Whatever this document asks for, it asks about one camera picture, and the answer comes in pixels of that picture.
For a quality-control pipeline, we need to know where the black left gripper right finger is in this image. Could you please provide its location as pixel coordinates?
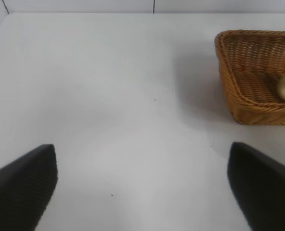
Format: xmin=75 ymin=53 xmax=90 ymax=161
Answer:
xmin=227 ymin=141 xmax=285 ymax=231

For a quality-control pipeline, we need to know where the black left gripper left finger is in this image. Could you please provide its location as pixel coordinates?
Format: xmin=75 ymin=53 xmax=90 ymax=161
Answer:
xmin=0 ymin=143 xmax=59 ymax=231

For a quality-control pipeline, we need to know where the orange woven wicker basket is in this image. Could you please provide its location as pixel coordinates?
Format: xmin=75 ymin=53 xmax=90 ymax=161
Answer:
xmin=214 ymin=29 xmax=285 ymax=127

